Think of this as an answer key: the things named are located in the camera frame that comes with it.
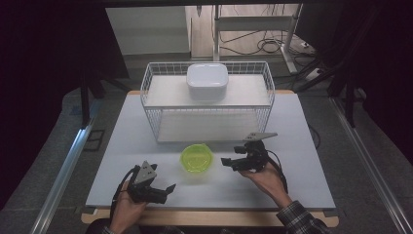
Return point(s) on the person's left hand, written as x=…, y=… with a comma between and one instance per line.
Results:
x=125, y=211

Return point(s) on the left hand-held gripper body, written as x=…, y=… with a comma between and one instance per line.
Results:
x=144, y=191

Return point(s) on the white metal desk frame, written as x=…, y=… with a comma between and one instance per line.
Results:
x=256, y=23

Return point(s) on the person's right hand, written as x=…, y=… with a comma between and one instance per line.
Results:
x=269, y=183

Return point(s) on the white square plastic container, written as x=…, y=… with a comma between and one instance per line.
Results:
x=207, y=79

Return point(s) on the white power strip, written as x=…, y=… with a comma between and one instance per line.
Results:
x=314, y=74

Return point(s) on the white board panel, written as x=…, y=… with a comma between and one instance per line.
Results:
x=149, y=29

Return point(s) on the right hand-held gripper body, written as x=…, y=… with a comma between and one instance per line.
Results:
x=255, y=156

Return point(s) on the black stand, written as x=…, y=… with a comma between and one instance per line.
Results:
x=85, y=104
x=350, y=104

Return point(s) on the green round plastic container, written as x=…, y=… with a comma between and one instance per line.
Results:
x=196, y=158

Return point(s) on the aluminium rail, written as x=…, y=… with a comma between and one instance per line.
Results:
x=61, y=182
x=370, y=162

